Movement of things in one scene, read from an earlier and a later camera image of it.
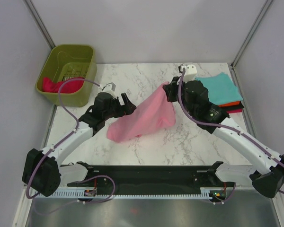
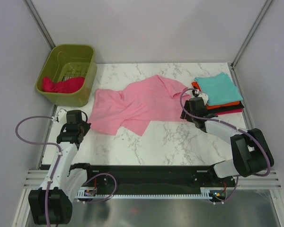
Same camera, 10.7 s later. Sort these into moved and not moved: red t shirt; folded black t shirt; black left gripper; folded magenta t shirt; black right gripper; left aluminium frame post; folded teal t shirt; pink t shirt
Moved: black right gripper; black left gripper; pink t shirt
Not moved: left aluminium frame post; red t shirt; folded black t shirt; folded magenta t shirt; folded teal t shirt
